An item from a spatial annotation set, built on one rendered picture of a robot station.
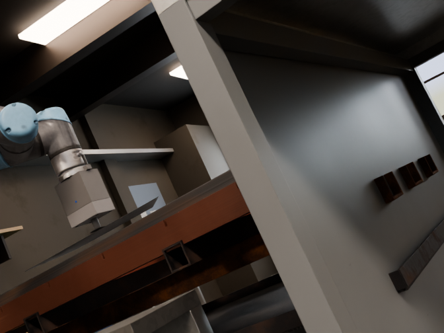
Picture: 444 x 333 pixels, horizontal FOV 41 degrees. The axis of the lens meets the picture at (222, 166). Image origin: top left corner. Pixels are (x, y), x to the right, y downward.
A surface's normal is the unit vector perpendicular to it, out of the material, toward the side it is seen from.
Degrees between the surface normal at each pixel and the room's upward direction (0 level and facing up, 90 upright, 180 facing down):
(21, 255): 90
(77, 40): 90
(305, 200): 90
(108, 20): 90
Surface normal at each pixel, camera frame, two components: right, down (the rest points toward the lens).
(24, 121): 0.36, -0.28
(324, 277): 0.77, -0.43
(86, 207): -0.47, 0.10
